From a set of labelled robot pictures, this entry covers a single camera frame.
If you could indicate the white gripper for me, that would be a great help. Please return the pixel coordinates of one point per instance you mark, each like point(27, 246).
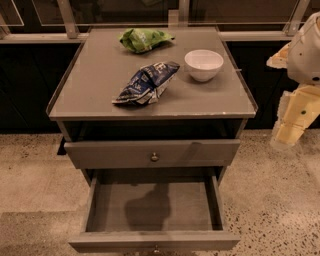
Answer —
point(305, 56)

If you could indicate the blue chip bag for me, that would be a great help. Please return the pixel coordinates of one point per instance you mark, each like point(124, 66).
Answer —
point(148, 84)

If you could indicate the grey drawer cabinet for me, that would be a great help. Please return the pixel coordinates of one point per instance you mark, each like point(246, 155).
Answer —
point(187, 110)

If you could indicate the brass top drawer knob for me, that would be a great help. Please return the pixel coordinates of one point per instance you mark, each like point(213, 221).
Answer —
point(154, 157)

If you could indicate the brass drawer knob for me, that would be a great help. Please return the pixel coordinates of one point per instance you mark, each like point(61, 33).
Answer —
point(154, 157)
point(156, 250)

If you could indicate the green chip bag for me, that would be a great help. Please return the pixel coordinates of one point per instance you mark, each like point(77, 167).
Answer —
point(141, 40)

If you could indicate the open grey middle drawer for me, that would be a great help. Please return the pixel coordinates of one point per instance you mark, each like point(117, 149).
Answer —
point(133, 210)

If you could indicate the closed grey top drawer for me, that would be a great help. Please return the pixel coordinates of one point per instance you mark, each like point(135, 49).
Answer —
point(136, 154)

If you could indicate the brass middle drawer knob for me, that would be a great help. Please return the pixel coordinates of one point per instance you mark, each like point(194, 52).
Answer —
point(156, 250)

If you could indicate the white ceramic bowl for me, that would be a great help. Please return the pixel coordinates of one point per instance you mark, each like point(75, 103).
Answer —
point(203, 65)

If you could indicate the metal railing with glass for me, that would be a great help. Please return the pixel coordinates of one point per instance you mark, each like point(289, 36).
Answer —
point(60, 21)

